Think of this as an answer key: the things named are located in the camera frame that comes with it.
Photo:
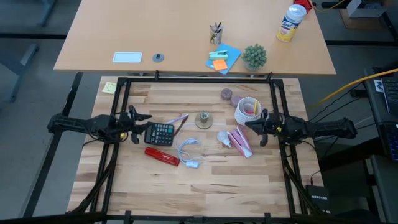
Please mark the grey desk leg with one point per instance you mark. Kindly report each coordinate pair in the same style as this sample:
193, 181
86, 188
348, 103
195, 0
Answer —
18, 68

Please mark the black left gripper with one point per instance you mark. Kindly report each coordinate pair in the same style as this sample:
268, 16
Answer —
127, 124

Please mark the red stapler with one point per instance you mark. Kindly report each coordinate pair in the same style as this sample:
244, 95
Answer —
161, 156

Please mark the blue notebook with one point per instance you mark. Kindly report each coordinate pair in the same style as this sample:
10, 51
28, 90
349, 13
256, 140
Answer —
231, 53

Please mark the white textured cup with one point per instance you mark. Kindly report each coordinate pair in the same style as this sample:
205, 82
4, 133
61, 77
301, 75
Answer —
241, 119

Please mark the black frame bracket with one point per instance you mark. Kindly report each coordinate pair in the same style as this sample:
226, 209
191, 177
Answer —
269, 76
157, 74

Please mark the yellow label tag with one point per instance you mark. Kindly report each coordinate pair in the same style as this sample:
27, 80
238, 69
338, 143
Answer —
123, 136
279, 129

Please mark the black laptop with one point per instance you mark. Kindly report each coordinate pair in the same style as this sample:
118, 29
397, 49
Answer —
390, 95

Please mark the tan desk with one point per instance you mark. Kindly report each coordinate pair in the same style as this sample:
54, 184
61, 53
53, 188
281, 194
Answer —
155, 31

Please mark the yellow sticky note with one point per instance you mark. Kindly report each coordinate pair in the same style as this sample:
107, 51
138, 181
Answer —
109, 87

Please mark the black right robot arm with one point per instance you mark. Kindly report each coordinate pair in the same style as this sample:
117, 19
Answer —
320, 129

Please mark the black calculator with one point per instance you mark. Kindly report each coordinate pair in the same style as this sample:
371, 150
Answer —
159, 133

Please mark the red box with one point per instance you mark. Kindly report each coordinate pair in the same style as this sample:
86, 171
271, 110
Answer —
303, 3

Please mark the patterned purple tape roll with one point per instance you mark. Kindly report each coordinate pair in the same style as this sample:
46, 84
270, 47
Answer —
226, 94

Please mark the metal pencil cup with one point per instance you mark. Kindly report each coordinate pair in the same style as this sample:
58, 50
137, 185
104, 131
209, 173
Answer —
215, 37

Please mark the white rectangular pad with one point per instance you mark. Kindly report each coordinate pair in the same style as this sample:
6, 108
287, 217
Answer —
127, 57

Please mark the black network switch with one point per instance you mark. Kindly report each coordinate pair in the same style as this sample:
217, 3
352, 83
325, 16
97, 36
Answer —
318, 199

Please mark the pink stapler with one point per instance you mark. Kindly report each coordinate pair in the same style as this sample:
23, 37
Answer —
241, 143

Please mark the pink eraser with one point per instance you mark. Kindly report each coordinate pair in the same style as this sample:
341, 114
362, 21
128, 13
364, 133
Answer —
248, 109

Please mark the orange sticky notes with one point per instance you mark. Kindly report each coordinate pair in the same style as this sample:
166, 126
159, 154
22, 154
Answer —
220, 64

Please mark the disinfectant wipes canister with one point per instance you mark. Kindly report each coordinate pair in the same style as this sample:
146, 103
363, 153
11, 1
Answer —
290, 23

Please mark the green succulent plant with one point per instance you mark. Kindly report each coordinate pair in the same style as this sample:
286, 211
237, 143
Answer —
254, 57

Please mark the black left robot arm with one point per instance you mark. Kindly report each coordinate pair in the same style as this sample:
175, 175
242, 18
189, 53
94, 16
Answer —
84, 124

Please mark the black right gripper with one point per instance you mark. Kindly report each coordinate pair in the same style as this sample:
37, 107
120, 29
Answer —
273, 126

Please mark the teal stapler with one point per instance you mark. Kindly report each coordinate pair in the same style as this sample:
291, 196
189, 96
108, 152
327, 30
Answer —
218, 55

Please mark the backlit black keyboard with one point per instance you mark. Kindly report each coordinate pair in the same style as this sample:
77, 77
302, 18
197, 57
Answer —
392, 143

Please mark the white pen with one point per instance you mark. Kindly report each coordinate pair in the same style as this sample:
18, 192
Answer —
177, 119

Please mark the brown pen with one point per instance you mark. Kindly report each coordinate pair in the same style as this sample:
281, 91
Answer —
182, 126

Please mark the yellow pen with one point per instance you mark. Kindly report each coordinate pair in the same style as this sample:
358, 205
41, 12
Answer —
256, 107

